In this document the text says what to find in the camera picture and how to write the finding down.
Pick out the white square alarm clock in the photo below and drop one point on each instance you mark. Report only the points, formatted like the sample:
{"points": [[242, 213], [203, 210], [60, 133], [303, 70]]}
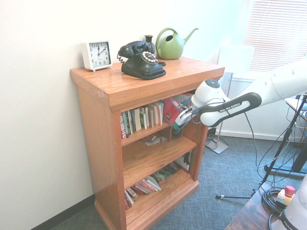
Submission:
{"points": [[98, 56]]}

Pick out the orange red paperback book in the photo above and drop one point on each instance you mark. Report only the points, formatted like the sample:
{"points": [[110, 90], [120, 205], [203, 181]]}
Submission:
{"points": [[171, 109]]}

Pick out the desk with black leg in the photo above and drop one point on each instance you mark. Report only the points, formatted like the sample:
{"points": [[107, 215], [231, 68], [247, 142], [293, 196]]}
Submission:
{"points": [[299, 160]]}

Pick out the white and brown book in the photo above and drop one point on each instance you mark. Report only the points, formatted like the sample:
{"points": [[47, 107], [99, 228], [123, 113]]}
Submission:
{"points": [[132, 192]]}

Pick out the dark green spine book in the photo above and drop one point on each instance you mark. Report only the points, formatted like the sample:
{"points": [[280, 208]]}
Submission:
{"points": [[130, 122]]}

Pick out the red white spine book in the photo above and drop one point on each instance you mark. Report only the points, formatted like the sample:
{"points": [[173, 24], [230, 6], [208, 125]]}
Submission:
{"points": [[123, 127]]}

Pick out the black ceramic vase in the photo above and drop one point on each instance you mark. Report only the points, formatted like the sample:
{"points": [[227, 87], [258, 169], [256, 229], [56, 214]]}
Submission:
{"points": [[148, 38]]}

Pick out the black tripod stand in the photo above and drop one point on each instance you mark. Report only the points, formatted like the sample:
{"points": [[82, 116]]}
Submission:
{"points": [[218, 196]]}

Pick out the green cover book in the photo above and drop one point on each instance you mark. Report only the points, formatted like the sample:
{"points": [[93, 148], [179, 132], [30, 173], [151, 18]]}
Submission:
{"points": [[143, 118]]}

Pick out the dark wooden table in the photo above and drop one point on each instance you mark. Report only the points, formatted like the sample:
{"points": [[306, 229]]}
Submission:
{"points": [[249, 213]]}

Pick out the small paper scrap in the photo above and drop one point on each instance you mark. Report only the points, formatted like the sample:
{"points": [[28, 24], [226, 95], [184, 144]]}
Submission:
{"points": [[162, 139]]}

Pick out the white floor lamp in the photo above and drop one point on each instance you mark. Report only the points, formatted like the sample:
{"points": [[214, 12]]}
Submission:
{"points": [[236, 58]]}

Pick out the black rotary telephone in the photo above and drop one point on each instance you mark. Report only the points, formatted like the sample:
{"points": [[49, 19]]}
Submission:
{"points": [[141, 68]]}

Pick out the yellow red emergency stop button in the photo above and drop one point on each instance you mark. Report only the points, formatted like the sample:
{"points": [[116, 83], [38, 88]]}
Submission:
{"points": [[285, 197]]}

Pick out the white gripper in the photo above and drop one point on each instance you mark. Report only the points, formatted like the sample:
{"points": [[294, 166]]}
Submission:
{"points": [[184, 117]]}

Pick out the green plastic watering can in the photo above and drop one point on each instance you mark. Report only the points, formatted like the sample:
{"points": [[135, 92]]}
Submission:
{"points": [[170, 49]]}

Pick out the cream paperback book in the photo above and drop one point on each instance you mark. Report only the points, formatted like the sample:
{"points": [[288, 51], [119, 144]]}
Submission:
{"points": [[149, 116], [155, 114], [160, 113], [137, 119]]}

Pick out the dark green camouflage book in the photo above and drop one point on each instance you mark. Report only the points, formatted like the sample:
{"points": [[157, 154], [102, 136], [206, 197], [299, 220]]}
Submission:
{"points": [[166, 173]]}

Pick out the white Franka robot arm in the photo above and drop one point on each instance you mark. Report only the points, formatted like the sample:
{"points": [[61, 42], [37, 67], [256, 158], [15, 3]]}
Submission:
{"points": [[275, 81]]}

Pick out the wooden bookshelf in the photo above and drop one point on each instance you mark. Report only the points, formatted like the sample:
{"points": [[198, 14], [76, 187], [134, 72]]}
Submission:
{"points": [[98, 143]]}

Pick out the black and white book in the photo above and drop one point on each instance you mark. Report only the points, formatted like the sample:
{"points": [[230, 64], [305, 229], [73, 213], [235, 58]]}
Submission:
{"points": [[185, 161]]}

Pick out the teal paperback book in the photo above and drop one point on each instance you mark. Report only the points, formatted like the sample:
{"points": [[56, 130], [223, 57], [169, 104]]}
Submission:
{"points": [[178, 129]]}

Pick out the white paper card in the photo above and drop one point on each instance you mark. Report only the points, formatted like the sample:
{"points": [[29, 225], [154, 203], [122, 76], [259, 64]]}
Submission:
{"points": [[150, 141]]}

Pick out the thin white book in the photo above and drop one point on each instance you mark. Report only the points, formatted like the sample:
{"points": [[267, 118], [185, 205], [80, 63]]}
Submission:
{"points": [[153, 184]]}

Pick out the white window blinds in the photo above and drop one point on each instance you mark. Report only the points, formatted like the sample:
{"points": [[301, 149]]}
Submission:
{"points": [[275, 28]]}

